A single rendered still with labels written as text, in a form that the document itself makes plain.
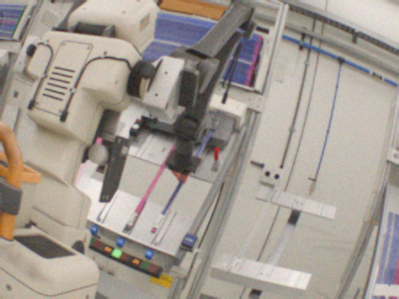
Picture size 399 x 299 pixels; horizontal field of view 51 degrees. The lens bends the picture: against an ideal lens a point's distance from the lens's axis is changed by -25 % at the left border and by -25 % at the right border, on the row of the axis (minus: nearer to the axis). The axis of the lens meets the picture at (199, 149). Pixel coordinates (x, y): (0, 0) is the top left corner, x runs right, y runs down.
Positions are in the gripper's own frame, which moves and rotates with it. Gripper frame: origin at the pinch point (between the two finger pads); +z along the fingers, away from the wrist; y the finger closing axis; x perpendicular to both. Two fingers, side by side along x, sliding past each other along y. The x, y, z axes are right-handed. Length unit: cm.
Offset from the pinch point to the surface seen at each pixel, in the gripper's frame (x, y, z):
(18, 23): -62, 140, -12
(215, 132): -30.6, -0.6, 4.0
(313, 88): -188, -26, 80
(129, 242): 25.9, 9.1, 11.1
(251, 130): -47, -11, 13
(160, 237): 18.7, 0.2, 10.5
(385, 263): 4, -91, 12
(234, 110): -43.0, -3.7, 1.9
